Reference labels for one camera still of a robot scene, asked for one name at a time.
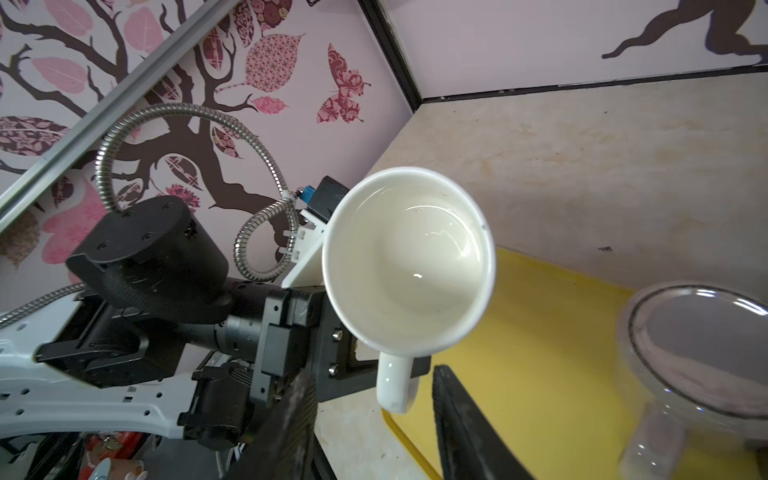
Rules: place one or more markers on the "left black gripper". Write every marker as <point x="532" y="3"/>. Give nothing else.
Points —
<point x="301" y="332"/>

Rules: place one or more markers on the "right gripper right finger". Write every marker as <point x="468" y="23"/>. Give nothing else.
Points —
<point x="469" y="447"/>

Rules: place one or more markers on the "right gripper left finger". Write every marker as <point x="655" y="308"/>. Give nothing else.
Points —
<point x="283" y="446"/>

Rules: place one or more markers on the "white ribbed mug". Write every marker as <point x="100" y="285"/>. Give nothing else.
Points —
<point x="409" y="266"/>

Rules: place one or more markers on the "pink beige mug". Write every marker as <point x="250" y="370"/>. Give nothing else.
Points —
<point x="693" y="362"/>

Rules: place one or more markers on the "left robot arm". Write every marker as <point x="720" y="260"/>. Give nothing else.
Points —
<point x="160" y="340"/>

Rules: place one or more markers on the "yellow plastic tray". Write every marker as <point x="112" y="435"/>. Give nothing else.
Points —
<point x="541" y="365"/>

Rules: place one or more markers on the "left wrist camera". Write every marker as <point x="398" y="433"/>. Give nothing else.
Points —
<point x="319" y="204"/>

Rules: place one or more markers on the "aluminium rail left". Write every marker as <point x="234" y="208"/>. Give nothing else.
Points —
<point x="90" y="129"/>

